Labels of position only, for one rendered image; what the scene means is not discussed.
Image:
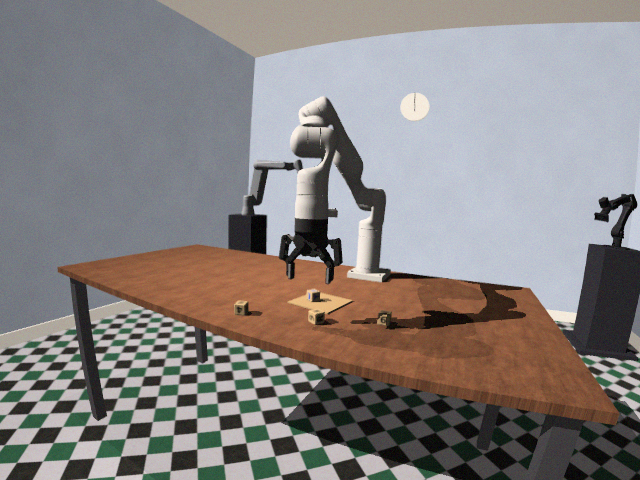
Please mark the tan flat mat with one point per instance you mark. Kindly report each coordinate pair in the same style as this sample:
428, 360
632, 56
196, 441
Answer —
327, 303

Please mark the tan block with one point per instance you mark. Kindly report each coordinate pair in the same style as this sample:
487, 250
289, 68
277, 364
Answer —
313, 295
384, 317
316, 316
241, 308

